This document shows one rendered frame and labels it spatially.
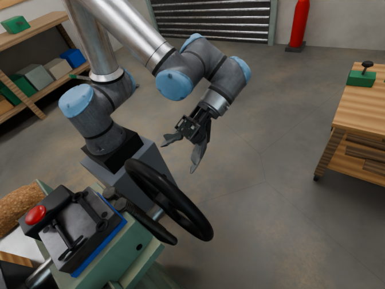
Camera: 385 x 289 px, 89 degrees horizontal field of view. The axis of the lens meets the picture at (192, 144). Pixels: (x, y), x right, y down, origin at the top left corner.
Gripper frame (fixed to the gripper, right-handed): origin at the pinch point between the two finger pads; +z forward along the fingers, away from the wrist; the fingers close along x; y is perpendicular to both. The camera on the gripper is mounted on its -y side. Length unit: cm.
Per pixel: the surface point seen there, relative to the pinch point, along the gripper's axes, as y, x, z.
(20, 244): 30.1, -1.7, 29.3
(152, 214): 15.3, 11.6, 10.7
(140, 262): 23.4, 19.1, 14.4
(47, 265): 34.6, 11.0, 19.2
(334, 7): -147, -36, -201
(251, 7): -148, -121, -178
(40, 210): 37.4, 6.0, 12.5
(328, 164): -79, 42, -43
